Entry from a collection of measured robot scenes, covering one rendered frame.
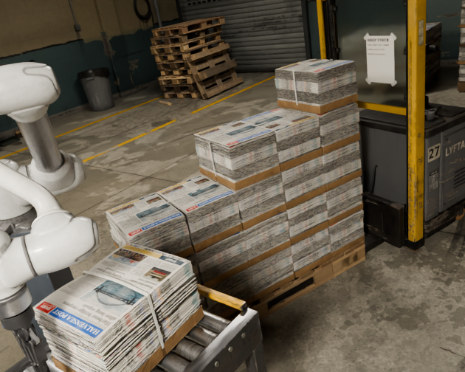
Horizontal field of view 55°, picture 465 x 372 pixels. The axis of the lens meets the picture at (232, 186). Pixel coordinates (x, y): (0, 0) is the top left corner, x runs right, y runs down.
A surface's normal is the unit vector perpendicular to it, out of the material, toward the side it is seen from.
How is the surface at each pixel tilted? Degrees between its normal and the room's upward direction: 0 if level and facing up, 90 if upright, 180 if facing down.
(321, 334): 0
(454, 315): 0
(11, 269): 85
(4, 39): 90
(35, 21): 90
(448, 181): 90
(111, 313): 0
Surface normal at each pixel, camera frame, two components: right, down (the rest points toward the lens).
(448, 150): 0.53, 0.26
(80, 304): -0.13, -0.90
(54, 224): 0.08, -0.67
